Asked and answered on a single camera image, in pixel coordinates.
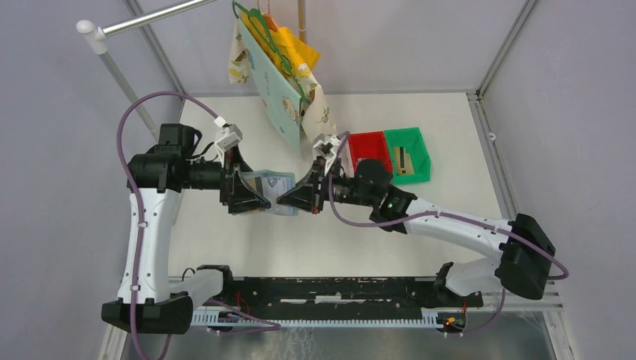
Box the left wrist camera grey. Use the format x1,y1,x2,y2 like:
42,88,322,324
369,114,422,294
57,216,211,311
214,116,243,156

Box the green clothes hanger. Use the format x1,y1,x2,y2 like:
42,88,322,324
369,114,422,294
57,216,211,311
232,1,320,104

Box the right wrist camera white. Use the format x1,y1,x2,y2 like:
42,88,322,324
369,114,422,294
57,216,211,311
312,132,350,161

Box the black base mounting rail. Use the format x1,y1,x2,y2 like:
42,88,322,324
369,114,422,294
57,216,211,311
215,277,484,321

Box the metal clothes rack bar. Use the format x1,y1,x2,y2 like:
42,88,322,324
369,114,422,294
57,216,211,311
76,1,230,138

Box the yellow garment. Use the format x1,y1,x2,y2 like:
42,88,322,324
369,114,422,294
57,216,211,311
241,13,321,79

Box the beige cards in green bin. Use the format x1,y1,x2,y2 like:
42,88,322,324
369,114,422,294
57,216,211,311
392,146,414,176

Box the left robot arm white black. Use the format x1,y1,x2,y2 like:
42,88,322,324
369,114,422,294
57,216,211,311
101,124,272,335

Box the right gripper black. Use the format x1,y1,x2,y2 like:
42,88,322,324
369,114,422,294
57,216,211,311
277,160,376,216

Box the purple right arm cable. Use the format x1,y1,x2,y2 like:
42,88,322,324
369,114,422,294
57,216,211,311
326,130,571,337

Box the green plastic bin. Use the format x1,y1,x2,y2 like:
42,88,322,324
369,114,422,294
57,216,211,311
383,127,431,185

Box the red plastic bin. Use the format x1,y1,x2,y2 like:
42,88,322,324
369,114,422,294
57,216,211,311
348,131,393,172

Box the gold black striped card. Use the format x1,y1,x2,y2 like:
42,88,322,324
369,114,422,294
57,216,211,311
246,177,264,195

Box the cream cartoon print garment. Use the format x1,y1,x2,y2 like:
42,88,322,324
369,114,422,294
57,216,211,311
228,23,337,141

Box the white slotted cable duct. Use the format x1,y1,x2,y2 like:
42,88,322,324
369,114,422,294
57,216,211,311
190,310,466,329

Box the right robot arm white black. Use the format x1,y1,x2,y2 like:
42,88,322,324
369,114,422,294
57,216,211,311
276,157,555,306

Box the mint cartoon print garment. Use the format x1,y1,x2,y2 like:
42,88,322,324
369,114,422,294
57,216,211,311
238,20,302,155

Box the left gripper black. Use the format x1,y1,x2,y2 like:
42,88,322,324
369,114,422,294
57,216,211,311
183,143,272,214

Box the blue white printed card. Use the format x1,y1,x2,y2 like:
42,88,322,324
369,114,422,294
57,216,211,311
262,176,292,206

